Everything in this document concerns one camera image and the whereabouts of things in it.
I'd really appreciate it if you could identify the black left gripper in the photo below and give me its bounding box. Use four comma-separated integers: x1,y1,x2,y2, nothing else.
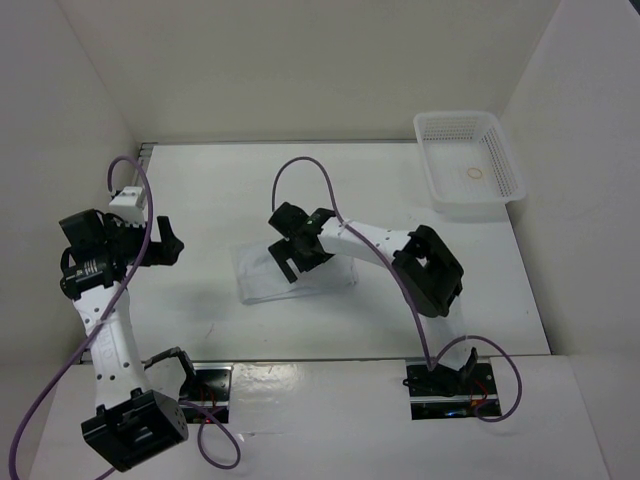
102,213,183,267

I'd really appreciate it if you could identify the white skirt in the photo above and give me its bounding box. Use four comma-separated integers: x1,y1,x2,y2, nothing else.
231,241,359,305

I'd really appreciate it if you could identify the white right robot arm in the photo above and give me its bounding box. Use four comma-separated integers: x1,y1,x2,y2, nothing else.
268,202,478,397

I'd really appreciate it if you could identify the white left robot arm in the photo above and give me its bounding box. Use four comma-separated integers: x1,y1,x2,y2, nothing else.
60,209,188,472

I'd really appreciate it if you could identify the orange rubber band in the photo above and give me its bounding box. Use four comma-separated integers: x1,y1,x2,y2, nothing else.
467,167,484,180

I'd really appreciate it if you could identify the white plastic basket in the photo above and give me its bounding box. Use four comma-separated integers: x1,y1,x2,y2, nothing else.
413,110,526,215

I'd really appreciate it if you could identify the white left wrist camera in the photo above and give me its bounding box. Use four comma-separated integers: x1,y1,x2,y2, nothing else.
109,186,146,227

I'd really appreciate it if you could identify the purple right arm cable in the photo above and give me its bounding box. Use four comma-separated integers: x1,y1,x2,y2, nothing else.
269,157,525,424

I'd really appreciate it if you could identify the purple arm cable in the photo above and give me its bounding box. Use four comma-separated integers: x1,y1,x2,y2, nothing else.
269,157,525,424
8,156,242,480

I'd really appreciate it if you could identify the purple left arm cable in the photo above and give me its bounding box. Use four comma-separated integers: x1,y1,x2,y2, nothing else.
8,156,242,480

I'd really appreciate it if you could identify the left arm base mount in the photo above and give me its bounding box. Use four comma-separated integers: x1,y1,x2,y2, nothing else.
179,363,233,424

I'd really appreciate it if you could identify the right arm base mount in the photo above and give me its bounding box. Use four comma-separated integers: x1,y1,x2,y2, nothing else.
402,362,502,421

